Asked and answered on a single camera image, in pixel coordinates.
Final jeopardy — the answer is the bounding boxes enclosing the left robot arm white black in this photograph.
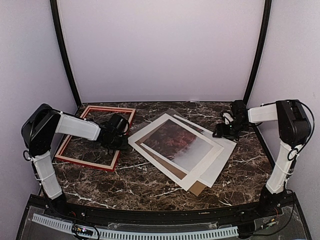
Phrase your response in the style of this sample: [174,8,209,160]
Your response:
[21,103,131,218]

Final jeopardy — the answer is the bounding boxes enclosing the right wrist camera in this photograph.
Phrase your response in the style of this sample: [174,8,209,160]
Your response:
[220,111,234,125]

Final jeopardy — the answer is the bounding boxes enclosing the white mat board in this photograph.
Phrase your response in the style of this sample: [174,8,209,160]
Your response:
[128,113,224,191]

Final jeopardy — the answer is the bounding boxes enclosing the right black corner post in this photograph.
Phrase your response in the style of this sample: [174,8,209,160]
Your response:
[243,0,272,105]

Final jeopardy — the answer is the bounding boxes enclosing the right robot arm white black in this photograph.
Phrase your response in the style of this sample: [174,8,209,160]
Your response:
[212,99,315,217]

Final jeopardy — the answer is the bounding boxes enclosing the red forest photo print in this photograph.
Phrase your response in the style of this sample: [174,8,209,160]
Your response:
[142,120,213,173]

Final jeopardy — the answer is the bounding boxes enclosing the brown cardboard backing board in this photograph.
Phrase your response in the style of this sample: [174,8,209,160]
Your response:
[151,153,207,196]

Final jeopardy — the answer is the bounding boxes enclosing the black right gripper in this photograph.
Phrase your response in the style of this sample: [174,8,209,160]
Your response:
[213,119,249,139]

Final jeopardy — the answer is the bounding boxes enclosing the red wooden picture frame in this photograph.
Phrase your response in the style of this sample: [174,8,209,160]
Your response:
[55,105,136,172]

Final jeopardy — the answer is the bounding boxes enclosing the white slotted cable duct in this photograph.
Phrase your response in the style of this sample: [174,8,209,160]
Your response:
[31,213,239,240]

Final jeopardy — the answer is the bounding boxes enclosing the black corner post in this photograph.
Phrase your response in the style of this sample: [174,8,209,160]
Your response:
[243,0,272,105]
[49,0,82,108]

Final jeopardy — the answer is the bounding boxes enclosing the left black corner post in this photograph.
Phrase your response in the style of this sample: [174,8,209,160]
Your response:
[49,0,82,108]

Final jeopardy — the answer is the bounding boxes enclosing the black front rail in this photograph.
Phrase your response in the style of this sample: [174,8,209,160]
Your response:
[27,194,294,226]

